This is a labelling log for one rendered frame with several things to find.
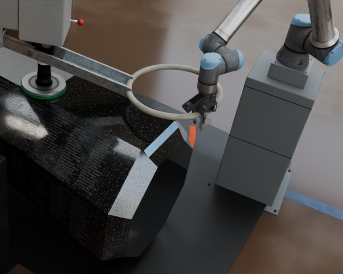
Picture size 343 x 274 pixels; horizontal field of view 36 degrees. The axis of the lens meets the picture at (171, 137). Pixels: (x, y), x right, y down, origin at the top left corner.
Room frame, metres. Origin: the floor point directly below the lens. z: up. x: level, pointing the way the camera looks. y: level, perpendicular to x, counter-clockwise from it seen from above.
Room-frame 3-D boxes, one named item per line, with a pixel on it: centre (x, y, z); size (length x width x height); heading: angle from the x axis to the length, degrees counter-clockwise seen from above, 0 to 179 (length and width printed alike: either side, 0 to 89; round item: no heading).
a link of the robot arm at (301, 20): (2.77, -0.59, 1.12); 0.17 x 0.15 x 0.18; 43
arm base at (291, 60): (2.78, -0.58, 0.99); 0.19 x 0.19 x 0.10
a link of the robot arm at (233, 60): (2.17, -0.18, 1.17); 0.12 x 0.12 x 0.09; 43
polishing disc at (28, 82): (2.18, 0.68, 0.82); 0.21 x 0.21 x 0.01
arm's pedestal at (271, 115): (2.78, -0.59, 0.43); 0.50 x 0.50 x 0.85; 75
